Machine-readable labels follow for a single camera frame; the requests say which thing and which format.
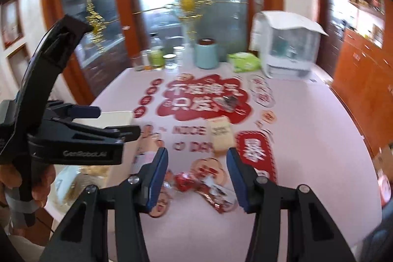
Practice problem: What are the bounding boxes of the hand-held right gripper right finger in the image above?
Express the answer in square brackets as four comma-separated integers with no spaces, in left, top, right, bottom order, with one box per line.
[225,147,353,262]

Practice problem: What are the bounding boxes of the red foil snack packet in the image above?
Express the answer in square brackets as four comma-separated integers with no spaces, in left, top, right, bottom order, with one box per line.
[173,171,200,194]

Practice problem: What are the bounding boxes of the wooden picture frame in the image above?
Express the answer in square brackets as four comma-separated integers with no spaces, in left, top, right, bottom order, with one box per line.
[0,0,24,49]
[6,44,32,88]

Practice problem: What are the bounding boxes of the clear packet of dark snack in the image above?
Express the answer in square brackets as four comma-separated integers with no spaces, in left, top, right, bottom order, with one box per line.
[215,95,240,113]

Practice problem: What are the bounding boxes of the gold flower branch ornament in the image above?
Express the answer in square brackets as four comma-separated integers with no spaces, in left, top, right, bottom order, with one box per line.
[132,0,249,46]

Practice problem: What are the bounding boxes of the dark wooden door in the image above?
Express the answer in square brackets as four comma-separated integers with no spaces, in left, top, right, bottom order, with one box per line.
[318,0,350,79]

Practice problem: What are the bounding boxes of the cardboard box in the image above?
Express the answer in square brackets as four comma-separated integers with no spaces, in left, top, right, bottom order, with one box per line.
[373,144,393,177]

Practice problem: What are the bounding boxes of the small glass jar orange base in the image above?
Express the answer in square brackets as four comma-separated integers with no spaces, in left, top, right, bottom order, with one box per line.
[133,50,148,72]

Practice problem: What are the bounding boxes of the wooden framed glass door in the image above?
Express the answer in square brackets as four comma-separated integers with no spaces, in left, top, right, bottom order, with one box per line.
[41,0,283,106]

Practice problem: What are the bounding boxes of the white countertop appliance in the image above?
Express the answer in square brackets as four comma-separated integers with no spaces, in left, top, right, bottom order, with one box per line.
[250,11,329,80]

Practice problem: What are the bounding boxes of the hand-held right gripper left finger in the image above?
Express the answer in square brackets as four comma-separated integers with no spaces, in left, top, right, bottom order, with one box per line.
[38,147,169,262]

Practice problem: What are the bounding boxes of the white cup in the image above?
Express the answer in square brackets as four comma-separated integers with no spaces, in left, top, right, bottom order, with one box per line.
[173,46,186,67]

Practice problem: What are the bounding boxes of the red and white snack packet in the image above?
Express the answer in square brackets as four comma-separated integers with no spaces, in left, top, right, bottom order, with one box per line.
[196,176,239,215]

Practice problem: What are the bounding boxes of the red and white printed tablecloth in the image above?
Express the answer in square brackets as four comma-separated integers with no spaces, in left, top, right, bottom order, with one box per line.
[40,66,384,262]

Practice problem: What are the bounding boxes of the green label bottle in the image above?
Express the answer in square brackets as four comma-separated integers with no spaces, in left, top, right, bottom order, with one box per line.
[149,33,164,71]

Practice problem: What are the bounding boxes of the clear glass jar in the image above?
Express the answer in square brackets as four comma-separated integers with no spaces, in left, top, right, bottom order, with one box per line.
[163,54,179,69]

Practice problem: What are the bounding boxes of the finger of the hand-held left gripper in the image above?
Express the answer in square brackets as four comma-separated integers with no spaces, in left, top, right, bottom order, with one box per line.
[29,118,142,144]
[46,101,102,125]

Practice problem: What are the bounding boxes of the green tissue pack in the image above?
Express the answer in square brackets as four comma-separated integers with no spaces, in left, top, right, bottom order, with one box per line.
[226,52,261,72]

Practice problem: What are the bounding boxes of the wooden cabinet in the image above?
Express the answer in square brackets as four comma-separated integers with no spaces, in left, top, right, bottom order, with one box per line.
[332,28,393,160]

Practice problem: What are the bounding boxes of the person's left hand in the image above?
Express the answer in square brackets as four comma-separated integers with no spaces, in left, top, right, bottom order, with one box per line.
[0,163,57,205]

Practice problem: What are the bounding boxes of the cream cracker packet red stripe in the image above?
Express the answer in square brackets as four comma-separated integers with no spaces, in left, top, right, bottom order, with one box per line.
[208,116,237,156]

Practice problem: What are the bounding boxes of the teal canister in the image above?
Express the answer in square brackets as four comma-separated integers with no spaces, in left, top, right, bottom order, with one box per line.
[194,39,219,69]

